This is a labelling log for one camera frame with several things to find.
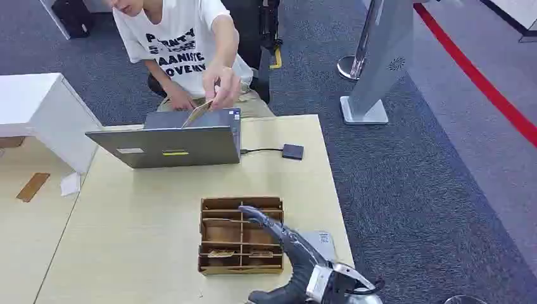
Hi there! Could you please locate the person's right hand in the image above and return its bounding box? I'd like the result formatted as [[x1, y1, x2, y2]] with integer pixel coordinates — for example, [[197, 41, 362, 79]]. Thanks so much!
[[167, 85, 198, 112]]

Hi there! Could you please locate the person's left hand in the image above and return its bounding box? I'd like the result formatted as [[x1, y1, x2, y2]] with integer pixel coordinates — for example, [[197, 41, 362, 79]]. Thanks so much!
[[202, 63, 242, 111]]

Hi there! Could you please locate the grey laptop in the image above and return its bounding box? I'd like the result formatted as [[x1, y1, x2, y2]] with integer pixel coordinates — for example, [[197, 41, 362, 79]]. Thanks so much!
[[85, 108, 242, 170]]

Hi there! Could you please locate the person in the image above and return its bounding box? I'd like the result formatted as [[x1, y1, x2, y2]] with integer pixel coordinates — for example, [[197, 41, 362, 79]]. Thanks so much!
[[103, 0, 275, 119]]

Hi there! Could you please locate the black office chair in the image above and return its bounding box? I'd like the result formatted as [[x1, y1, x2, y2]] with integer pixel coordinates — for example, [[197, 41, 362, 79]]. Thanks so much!
[[146, 0, 272, 105]]

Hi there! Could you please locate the yellow floor marker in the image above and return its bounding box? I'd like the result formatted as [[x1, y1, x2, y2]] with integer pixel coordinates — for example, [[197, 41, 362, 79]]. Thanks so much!
[[269, 45, 283, 70]]

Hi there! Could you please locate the black stand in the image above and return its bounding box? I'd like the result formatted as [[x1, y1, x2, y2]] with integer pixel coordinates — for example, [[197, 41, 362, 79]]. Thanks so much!
[[258, 0, 283, 48]]

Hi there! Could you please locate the dark square adapter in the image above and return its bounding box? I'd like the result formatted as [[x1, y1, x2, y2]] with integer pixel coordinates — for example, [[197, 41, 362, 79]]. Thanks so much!
[[281, 143, 305, 161]]

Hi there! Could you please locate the black bag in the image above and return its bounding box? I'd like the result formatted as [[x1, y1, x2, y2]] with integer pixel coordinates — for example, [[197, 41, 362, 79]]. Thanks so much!
[[51, 0, 96, 39]]

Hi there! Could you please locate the white paper slip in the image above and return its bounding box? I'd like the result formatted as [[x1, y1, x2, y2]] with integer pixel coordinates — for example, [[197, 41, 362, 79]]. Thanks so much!
[[60, 172, 82, 197]]

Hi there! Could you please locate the wooden card box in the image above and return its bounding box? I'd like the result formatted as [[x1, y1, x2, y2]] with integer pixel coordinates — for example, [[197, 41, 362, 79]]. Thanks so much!
[[198, 196, 285, 277]]

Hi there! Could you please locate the grey kiosk stand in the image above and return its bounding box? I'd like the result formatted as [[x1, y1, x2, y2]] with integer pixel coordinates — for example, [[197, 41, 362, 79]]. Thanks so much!
[[339, 0, 416, 125]]

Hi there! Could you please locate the brown flat strip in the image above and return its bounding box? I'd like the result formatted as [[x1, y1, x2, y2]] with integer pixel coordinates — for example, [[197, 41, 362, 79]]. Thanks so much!
[[16, 172, 51, 203]]

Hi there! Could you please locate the grey flat card reader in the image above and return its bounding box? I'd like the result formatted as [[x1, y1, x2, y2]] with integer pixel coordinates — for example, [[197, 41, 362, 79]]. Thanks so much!
[[298, 230, 339, 264]]

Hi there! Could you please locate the red floor tape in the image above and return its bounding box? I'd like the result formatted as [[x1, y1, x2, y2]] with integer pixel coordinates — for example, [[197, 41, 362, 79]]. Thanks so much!
[[413, 2, 537, 148]]

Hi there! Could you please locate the grey round object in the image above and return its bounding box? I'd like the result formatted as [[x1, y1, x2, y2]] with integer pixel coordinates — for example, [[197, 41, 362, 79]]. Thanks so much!
[[443, 294, 488, 304]]

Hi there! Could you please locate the chrome stanchion post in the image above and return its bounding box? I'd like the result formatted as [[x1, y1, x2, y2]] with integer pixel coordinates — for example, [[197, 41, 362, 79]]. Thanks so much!
[[336, 0, 384, 81]]

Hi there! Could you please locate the white board dark frame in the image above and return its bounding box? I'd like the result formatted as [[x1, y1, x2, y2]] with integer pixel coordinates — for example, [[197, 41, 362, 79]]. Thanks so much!
[[480, 0, 537, 43]]

